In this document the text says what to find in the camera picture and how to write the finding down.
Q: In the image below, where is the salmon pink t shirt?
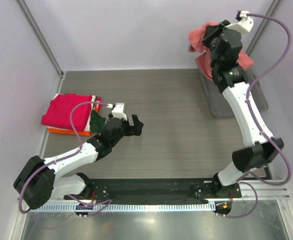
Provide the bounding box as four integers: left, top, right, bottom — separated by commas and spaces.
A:
188, 21, 254, 81

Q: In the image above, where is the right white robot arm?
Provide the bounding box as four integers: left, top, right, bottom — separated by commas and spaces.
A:
202, 20, 284, 198

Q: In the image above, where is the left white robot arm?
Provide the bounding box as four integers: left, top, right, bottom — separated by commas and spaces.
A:
13, 114, 144, 214

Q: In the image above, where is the green folded t shirt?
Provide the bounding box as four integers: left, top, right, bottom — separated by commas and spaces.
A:
90, 110, 106, 133

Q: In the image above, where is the magenta folded t shirt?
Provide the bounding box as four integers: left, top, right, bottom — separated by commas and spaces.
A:
41, 93, 101, 132

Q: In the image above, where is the clear plastic bin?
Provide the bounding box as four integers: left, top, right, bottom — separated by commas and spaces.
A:
198, 69, 269, 119

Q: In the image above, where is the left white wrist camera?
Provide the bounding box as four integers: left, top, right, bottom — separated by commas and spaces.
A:
106, 102, 128, 121

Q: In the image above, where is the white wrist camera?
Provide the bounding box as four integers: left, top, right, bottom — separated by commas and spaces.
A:
226, 10, 254, 34
106, 102, 128, 121

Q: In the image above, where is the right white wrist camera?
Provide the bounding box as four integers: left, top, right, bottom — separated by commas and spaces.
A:
226, 10, 254, 34

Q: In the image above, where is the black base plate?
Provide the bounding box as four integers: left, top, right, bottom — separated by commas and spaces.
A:
76, 178, 242, 205

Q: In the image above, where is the slotted white cable duct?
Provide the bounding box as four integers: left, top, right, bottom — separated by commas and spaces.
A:
30, 201, 216, 213

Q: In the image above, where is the aluminium frame rail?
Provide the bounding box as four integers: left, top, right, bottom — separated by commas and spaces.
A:
239, 180, 290, 200

